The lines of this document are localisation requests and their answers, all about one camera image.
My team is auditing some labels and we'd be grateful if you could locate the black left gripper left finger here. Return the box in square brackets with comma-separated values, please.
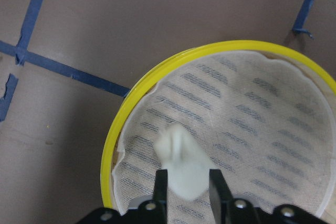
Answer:
[153, 169, 168, 223]

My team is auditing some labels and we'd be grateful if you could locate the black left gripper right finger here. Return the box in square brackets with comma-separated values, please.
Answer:
[209, 169, 233, 223]

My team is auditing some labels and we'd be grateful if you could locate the white bun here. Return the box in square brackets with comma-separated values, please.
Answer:
[154, 124, 216, 201]

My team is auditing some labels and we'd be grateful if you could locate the yellow rimmed bamboo steamer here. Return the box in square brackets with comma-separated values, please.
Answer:
[100, 40, 335, 223]

